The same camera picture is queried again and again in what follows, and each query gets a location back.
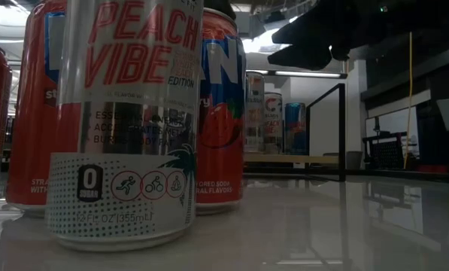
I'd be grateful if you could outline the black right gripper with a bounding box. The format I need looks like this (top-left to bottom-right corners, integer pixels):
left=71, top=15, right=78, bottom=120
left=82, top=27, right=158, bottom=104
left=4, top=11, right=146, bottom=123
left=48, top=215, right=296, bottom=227
left=267, top=0, right=435, bottom=72

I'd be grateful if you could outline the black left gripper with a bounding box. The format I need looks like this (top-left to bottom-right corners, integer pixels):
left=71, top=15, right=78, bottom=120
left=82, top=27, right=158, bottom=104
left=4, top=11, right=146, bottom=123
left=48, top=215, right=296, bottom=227
left=203, top=0, right=237, bottom=20

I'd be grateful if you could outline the blue silver Red Bull can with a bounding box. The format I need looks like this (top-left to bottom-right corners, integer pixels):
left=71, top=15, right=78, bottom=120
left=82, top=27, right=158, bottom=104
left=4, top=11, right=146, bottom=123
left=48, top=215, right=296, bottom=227
left=283, top=102, right=307, bottom=156

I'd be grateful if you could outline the Celsius Tropical Vibe can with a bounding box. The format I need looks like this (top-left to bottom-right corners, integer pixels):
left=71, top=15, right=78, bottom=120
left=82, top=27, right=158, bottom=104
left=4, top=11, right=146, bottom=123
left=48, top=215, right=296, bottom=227
left=244, top=71, right=265, bottom=154

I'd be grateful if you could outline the Celsius Peach Vibe can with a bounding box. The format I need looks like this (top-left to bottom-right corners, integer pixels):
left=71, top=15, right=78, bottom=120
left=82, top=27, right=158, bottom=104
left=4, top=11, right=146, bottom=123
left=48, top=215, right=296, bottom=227
left=263, top=92, right=284, bottom=155
left=45, top=0, right=205, bottom=252

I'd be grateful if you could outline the ceiling light tube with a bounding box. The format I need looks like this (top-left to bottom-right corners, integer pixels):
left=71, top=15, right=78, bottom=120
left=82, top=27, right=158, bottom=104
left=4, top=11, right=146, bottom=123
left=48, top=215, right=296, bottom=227
left=245, top=69, right=348, bottom=80

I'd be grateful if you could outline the grey plastic bin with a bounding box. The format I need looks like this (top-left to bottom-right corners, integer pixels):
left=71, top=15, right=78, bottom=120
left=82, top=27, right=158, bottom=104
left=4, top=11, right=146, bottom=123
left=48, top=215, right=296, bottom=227
left=346, top=150, right=365, bottom=171

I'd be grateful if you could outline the red flat object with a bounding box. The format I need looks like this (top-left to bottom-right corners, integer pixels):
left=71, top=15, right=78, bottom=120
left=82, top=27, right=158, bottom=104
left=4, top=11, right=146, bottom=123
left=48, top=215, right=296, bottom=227
left=415, top=164, right=449, bottom=174

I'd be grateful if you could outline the black metal shelf frame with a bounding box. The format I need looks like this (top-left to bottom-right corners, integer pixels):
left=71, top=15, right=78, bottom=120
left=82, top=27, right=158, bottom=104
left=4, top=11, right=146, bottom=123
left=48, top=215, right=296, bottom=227
left=305, top=82, right=347, bottom=183

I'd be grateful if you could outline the yellow hanging extension cable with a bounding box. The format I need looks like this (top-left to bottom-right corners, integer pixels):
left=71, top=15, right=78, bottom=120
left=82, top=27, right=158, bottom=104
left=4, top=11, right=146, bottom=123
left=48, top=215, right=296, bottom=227
left=402, top=32, right=415, bottom=170

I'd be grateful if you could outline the black wire mesh cart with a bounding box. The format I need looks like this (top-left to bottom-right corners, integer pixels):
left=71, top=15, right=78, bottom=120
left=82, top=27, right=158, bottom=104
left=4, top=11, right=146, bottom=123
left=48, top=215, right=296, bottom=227
left=361, top=129, right=420, bottom=171

